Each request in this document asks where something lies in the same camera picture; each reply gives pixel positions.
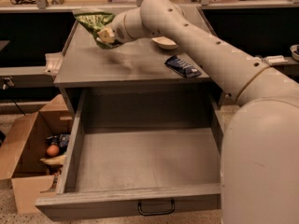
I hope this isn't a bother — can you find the dark blue snack bag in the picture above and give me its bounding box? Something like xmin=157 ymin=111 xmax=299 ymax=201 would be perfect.
xmin=164 ymin=55 xmax=202 ymax=77

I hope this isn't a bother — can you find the grey drawer cabinet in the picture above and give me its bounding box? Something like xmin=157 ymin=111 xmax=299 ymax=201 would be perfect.
xmin=54 ymin=23 xmax=222 ymax=119

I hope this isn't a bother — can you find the yellow snack bag in box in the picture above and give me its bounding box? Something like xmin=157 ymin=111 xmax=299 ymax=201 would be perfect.
xmin=40 ymin=155 xmax=65 ymax=168

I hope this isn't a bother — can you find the open grey top drawer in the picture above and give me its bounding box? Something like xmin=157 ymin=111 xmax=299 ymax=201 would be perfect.
xmin=36 ymin=90 xmax=221 ymax=221

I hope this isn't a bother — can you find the green jalapeno chip bag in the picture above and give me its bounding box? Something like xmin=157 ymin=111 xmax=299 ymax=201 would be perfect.
xmin=74 ymin=11 xmax=121 ymax=49

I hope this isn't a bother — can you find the blue snack bag in box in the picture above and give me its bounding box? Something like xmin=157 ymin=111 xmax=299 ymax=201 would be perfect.
xmin=46 ymin=133 xmax=70 ymax=153

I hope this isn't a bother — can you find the black drawer handle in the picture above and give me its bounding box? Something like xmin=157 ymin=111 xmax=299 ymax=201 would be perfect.
xmin=137 ymin=200 xmax=176 ymax=217

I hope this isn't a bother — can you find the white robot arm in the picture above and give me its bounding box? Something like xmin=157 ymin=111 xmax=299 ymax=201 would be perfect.
xmin=98 ymin=0 xmax=299 ymax=224

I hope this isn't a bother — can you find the white power strip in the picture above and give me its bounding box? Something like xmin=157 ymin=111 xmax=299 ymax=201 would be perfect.
xmin=263 ymin=55 xmax=287 ymax=65

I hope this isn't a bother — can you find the orange fruit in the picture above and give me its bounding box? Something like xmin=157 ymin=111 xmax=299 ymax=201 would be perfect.
xmin=46 ymin=145 xmax=60 ymax=157

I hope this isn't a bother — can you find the white ceramic bowl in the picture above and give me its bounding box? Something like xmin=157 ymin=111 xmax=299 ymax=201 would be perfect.
xmin=152 ymin=36 xmax=178 ymax=50

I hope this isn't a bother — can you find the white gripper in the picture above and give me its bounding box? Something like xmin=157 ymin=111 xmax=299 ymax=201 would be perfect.
xmin=97 ymin=7 xmax=155 ymax=43

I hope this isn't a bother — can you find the open cardboard box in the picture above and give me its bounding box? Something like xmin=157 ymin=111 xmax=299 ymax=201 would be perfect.
xmin=0 ymin=95 xmax=73 ymax=214

